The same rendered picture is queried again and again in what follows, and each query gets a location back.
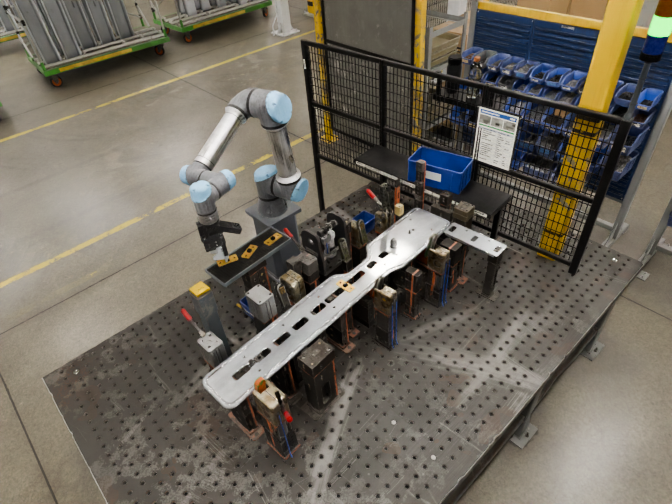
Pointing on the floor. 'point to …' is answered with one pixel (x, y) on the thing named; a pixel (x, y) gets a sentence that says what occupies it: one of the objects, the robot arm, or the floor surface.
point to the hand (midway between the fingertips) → (226, 257)
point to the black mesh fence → (458, 135)
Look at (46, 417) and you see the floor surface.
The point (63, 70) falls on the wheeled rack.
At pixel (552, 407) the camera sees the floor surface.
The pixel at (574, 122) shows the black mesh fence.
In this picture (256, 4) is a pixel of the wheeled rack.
